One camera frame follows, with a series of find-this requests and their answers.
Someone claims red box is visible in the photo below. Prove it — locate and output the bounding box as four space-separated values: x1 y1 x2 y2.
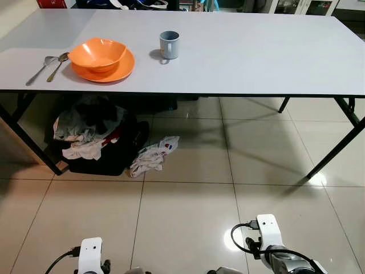
36 0 69 9

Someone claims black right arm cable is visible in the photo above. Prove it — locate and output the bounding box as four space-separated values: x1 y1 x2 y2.
230 221 320 274

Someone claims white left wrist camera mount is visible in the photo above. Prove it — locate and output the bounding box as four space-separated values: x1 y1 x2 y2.
77 237 104 274

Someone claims grey robot right leg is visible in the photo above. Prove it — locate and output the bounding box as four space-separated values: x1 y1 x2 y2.
208 267 243 274

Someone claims silver metal spoon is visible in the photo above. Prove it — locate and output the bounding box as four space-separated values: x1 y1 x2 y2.
26 55 59 87

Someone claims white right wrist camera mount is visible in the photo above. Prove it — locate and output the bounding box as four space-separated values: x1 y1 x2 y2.
256 214 284 252

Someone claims pile of crumpled clothes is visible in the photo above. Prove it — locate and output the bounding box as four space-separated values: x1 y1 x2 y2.
53 94 126 161

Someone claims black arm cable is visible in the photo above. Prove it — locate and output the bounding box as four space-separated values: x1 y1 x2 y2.
44 247 82 274
230 221 320 274

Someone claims orange plastic plate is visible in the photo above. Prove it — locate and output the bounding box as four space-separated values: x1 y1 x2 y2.
71 47 136 83

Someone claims white table with black legs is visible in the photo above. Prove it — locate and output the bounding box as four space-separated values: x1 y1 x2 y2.
0 8 365 180

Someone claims light wooden side cabinet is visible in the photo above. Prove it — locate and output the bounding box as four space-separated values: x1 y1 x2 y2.
0 94 40 167

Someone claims grey-blue mug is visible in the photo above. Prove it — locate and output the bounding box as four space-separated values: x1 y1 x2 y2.
159 31 181 61

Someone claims white printed cloth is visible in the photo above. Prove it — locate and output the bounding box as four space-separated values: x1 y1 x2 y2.
129 136 180 178

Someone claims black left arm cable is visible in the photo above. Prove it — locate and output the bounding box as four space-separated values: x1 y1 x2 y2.
44 247 82 274

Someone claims white cabinet with glass doors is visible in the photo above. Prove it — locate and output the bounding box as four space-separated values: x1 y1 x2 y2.
268 0 337 17

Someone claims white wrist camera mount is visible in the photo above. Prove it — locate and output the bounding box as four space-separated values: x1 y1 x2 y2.
256 214 284 252
77 237 104 274

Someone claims brass-coloured spoon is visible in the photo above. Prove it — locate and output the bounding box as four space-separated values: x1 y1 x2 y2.
46 52 70 83

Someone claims black bag with white strap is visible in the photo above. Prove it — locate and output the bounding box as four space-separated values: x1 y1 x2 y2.
77 0 169 10

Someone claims orange plastic bowl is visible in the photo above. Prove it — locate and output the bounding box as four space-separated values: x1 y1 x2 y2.
76 38 127 74

